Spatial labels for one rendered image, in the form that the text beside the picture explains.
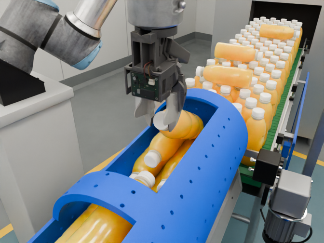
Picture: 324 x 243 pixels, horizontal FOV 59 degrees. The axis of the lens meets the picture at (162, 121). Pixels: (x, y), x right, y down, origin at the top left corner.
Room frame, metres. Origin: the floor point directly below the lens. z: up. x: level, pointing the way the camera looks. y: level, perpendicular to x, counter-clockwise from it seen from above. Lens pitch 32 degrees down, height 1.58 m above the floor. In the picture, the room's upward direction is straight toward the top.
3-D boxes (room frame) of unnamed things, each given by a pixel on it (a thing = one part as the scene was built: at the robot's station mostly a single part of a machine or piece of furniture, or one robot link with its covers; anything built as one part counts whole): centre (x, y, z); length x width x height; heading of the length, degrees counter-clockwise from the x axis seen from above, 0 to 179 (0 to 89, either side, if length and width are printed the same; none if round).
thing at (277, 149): (0.87, -0.44, 0.94); 0.03 x 0.02 x 0.08; 153
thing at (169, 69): (0.48, 0.01, 1.41); 0.09 x 0.08 x 0.12; 153
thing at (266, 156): (0.72, -0.34, 0.95); 0.10 x 0.07 x 0.10; 63
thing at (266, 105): (0.94, -0.38, 1.00); 0.07 x 0.07 x 0.19
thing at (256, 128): (0.82, -0.32, 1.00); 0.07 x 0.07 x 0.19
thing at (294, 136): (1.22, -0.66, 0.70); 0.80 x 0.05 x 0.50; 153
